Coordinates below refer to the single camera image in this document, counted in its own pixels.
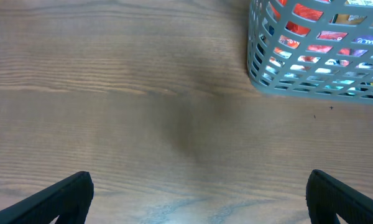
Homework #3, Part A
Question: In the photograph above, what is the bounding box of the orange spaghetti packet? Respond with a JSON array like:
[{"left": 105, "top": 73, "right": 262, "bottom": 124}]
[{"left": 269, "top": 0, "right": 373, "bottom": 37}]

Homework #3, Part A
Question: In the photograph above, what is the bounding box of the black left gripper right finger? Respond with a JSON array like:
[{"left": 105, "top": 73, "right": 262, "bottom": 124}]
[{"left": 306, "top": 169, "right": 373, "bottom": 224}]

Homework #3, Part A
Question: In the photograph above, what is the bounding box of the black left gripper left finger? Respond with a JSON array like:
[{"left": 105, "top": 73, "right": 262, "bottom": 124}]
[{"left": 0, "top": 171, "right": 94, "bottom": 224}]

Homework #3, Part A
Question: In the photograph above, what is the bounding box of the Kleenex tissue multipack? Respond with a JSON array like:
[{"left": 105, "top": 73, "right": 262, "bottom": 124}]
[{"left": 256, "top": 35, "right": 373, "bottom": 99}]

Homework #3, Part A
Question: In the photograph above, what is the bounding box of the grey plastic basket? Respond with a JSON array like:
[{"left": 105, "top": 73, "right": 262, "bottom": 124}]
[{"left": 247, "top": 0, "right": 373, "bottom": 104}]

